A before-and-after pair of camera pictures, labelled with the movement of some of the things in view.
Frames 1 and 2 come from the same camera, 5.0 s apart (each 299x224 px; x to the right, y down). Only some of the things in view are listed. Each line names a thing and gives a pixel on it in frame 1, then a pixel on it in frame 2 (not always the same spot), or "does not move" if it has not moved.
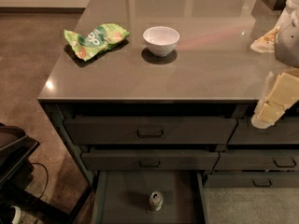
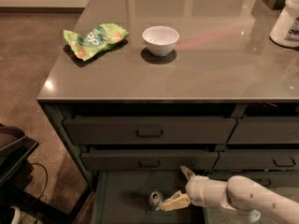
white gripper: [288, 46] to [196, 189]
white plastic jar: [289, 21] does not move
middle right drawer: [258, 161] does not move
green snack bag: [93, 40] does not move
